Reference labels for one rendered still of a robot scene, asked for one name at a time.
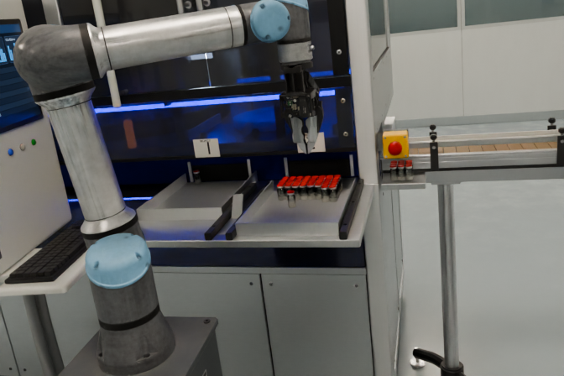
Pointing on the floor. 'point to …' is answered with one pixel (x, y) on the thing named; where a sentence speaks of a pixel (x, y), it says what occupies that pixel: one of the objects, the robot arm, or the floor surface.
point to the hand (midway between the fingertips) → (307, 147)
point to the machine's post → (368, 154)
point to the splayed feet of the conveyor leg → (434, 362)
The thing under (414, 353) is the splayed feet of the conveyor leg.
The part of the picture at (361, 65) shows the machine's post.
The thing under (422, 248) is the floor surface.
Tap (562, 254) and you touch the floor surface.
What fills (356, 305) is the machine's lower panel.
